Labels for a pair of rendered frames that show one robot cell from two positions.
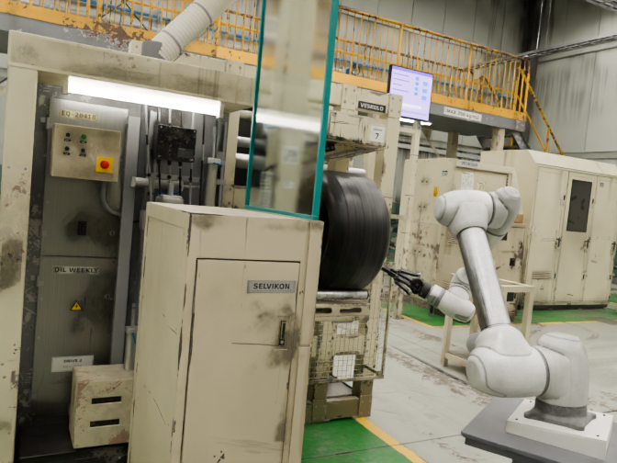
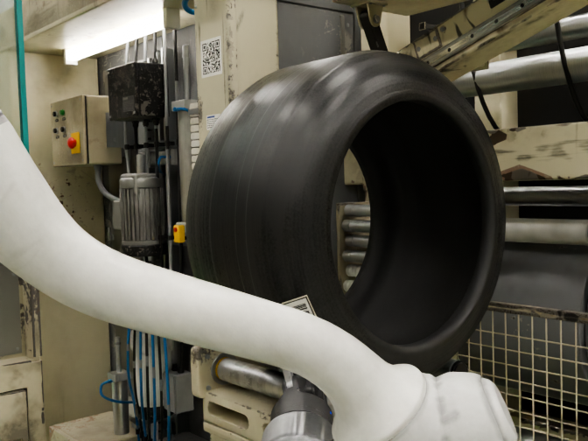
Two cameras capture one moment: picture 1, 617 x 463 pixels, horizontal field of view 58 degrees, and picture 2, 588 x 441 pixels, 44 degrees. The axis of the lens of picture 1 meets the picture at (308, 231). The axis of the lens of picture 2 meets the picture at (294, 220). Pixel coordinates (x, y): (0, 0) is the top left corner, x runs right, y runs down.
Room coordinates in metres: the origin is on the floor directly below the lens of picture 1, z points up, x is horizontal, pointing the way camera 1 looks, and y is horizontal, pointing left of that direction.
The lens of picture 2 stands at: (2.34, -1.37, 1.25)
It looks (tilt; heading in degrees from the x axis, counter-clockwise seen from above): 3 degrees down; 78
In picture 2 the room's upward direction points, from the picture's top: 2 degrees counter-clockwise
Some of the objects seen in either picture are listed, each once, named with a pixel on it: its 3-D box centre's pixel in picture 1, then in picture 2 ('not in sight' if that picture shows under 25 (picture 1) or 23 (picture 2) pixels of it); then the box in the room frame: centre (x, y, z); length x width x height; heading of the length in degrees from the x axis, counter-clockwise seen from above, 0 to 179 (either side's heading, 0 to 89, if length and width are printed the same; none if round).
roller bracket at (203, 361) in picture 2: not in sight; (277, 354); (2.60, 0.08, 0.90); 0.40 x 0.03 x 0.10; 28
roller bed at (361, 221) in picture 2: not in sight; (387, 262); (2.92, 0.29, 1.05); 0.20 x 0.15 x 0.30; 118
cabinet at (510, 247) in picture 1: (479, 269); not in sight; (7.05, -2.20, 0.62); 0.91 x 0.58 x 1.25; 118
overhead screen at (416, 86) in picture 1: (409, 94); not in sight; (6.45, -0.99, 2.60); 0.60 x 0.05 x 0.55; 118
